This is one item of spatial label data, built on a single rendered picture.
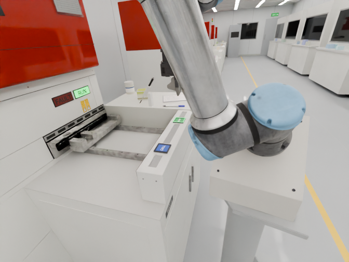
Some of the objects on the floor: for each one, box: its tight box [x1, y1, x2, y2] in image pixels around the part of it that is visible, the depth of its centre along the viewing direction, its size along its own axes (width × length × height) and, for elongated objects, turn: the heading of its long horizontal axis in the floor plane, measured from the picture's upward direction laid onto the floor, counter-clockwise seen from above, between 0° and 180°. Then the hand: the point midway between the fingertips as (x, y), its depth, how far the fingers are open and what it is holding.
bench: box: [287, 0, 342, 76], centre depth 559 cm, size 108×180×200 cm, turn 170°
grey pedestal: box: [220, 200, 309, 262], centre depth 82 cm, size 51×44×82 cm
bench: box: [275, 9, 307, 65], centre depth 743 cm, size 108×180×200 cm, turn 170°
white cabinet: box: [24, 139, 200, 262], centre depth 123 cm, size 64×96×82 cm, turn 170°
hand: (179, 93), depth 81 cm, fingers closed
